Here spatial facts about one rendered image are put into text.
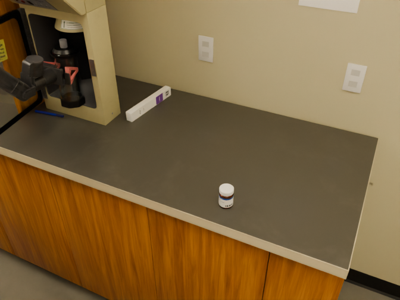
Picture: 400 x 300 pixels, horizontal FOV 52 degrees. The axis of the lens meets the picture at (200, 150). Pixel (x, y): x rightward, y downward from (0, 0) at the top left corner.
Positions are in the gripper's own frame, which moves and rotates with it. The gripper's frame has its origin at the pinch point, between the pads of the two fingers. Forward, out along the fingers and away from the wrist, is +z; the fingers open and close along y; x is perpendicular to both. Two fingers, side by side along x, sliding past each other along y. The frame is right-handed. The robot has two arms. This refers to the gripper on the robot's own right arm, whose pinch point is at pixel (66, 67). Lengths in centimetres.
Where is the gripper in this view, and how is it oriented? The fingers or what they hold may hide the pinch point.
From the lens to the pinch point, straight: 172.8
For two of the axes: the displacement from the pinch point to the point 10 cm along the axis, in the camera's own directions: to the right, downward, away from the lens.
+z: 4.2, -4.8, 7.7
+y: -9.1, -2.6, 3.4
